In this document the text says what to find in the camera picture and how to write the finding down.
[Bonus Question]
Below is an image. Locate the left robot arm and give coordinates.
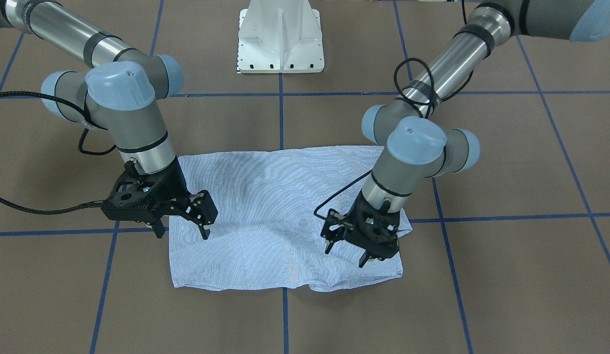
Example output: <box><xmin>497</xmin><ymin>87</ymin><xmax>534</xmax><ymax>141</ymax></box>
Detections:
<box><xmin>0</xmin><ymin>0</ymin><xmax>410</xmax><ymax>284</ymax></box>

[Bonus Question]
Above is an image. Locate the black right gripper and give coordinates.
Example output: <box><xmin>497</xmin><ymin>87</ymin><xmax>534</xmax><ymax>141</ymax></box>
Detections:
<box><xmin>101</xmin><ymin>158</ymin><xmax>219</xmax><ymax>240</ymax></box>

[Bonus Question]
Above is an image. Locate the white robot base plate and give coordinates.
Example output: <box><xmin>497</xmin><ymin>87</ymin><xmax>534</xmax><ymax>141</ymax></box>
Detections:
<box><xmin>237</xmin><ymin>0</ymin><xmax>325</xmax><ymax>74</ymax></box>

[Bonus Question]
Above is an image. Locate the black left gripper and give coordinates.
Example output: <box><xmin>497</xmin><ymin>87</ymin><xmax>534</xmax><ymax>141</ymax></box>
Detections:
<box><xmin>320</xmin><ymin>194</ymin><xmax>401</xmax><ymax>268</ymax></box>

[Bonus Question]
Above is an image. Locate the light blue striped shirt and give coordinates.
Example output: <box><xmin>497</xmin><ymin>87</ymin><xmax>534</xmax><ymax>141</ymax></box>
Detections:
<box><xmin>169</xmin><ymin>146</ymin><xmax>403</xmax><ymax>292</ymax></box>

